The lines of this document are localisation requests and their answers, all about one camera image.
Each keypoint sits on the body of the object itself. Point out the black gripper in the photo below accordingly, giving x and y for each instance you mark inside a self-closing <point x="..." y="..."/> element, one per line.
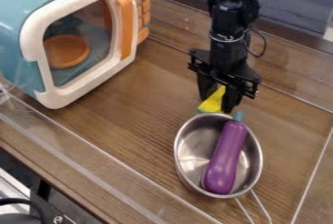
<point x="223" y="66"/>

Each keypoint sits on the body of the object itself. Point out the yellow toy banana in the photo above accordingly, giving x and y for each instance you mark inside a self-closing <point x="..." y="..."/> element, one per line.
<point x="211" y="104"/>

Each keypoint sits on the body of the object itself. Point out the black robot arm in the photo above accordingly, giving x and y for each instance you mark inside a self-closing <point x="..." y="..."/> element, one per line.
<point x="232" y="17"/>

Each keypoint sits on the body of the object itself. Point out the silver metal pot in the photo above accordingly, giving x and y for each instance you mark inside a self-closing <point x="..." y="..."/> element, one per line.
<point x="194" y="144"/>

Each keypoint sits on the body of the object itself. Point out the purple toy eggplant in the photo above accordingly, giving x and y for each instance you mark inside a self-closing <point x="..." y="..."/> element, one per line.
<point x="219" y="174"/>

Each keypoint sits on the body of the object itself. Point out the blue toy microwave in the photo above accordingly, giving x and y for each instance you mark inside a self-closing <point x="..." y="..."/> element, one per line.
<point x="64" y="46"/>

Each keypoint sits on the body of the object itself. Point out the clear acrylic barrier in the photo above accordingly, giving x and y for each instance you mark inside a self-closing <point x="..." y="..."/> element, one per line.
<point x="111" y="190"/>

